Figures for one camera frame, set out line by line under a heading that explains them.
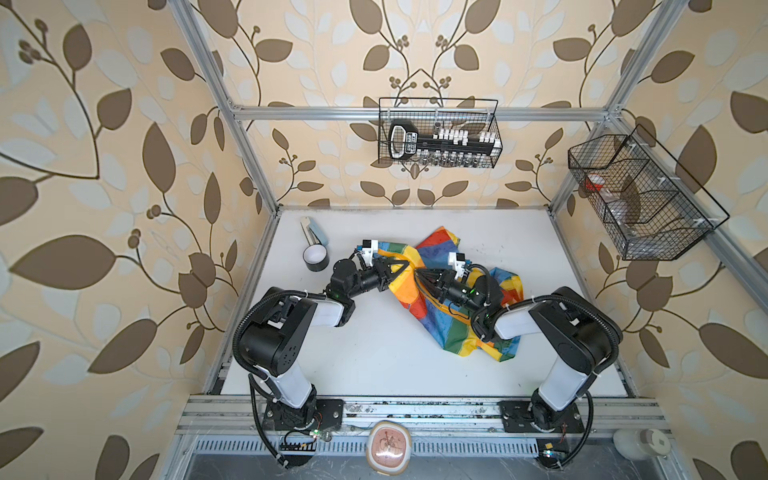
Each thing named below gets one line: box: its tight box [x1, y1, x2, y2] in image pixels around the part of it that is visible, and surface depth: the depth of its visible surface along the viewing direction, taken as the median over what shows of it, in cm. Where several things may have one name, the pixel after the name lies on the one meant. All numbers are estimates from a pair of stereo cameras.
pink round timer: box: [366, 420, 412, 476], surface depth 69 cm
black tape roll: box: [302, 244, 329, 272], surface depth 105 cm
